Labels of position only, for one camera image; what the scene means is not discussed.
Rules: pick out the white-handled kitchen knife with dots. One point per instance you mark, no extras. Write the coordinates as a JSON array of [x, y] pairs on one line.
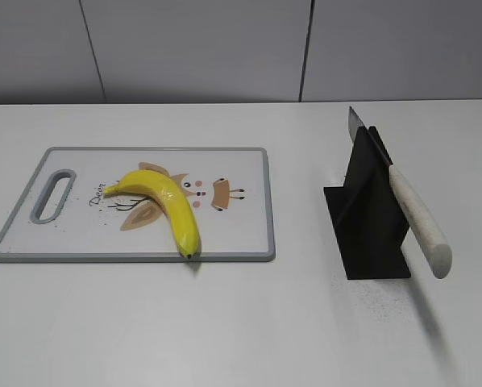
[[427, 232]]

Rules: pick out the yellow plastic banana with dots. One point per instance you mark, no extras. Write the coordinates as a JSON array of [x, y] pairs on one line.
[[168, 194]]

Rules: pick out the black knife stand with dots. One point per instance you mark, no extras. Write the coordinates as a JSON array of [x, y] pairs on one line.
[[368, 222]]

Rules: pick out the white grey-rimmed cutting board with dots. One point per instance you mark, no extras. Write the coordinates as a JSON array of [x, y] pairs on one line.
[[62, 215]]

